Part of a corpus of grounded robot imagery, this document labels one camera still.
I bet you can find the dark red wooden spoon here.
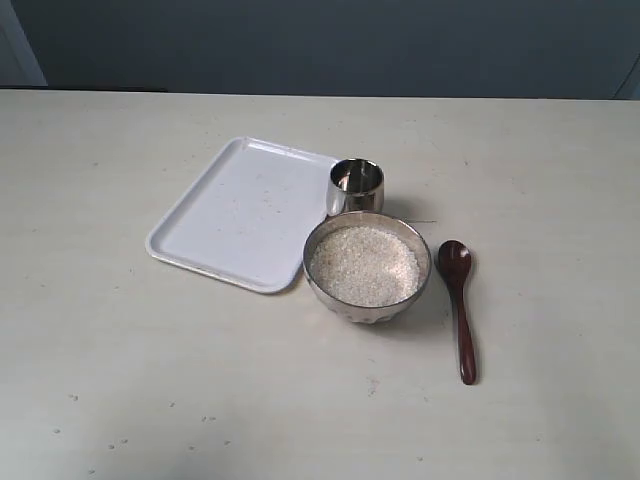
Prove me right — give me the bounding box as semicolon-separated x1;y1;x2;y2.
437;240;477;385

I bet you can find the large steel rice bowl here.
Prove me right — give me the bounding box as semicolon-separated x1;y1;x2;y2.
302;211;433;324

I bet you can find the small steel cup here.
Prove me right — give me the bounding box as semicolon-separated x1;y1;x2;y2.
326;158;385;217

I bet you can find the white rectangular plastic tray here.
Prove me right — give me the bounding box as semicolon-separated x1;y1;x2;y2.
146;137;336;294

